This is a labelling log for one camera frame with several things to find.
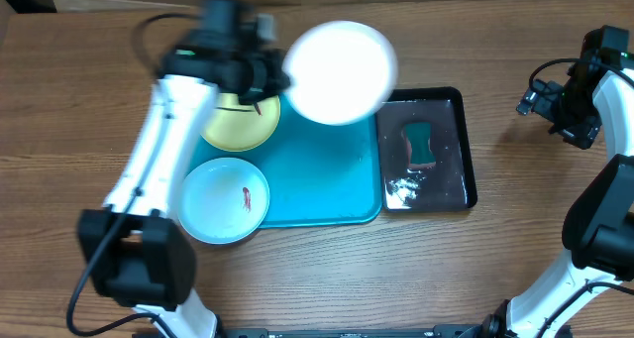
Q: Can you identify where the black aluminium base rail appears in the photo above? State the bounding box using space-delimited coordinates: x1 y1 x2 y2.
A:
220 324 479 338

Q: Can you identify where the teal plastic tray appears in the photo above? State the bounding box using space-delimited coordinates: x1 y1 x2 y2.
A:
189 94 382 229

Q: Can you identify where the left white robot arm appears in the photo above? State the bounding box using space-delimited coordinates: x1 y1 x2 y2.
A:
65 46 289 337

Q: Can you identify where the yellow plate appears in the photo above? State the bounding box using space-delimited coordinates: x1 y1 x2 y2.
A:
201 93 281 152

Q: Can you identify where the green orange sponge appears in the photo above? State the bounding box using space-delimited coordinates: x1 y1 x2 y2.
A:
402 122 436 170

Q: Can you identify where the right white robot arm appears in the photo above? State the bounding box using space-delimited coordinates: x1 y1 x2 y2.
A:
464 26 633 338

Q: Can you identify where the light blue plate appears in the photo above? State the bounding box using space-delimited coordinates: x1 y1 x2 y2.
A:
178 158 270 245

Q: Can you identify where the white pink-rimmed plate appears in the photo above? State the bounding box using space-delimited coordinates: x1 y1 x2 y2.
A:
283 21 398 126

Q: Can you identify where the black rectangular tray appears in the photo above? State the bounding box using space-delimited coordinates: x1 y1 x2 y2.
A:
375 87 477 212

